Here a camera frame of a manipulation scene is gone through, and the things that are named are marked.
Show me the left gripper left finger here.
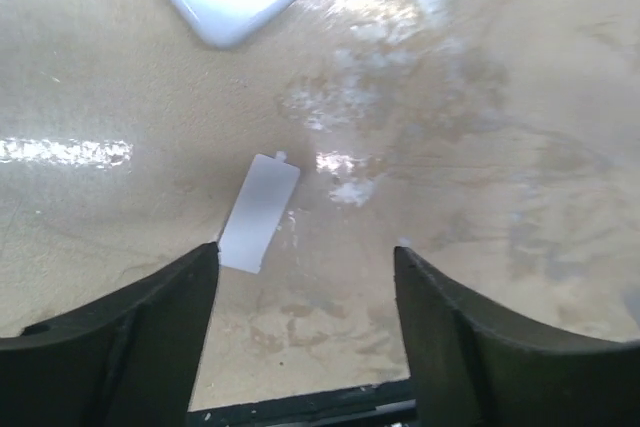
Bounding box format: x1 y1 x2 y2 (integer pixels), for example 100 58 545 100
1 242 219 426

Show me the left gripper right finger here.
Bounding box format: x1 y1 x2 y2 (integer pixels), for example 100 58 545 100
394 246 639 426

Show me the white battery cover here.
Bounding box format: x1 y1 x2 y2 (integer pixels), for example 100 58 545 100
219 151 300 274

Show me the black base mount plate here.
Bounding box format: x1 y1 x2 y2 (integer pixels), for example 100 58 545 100
186 380 420 427

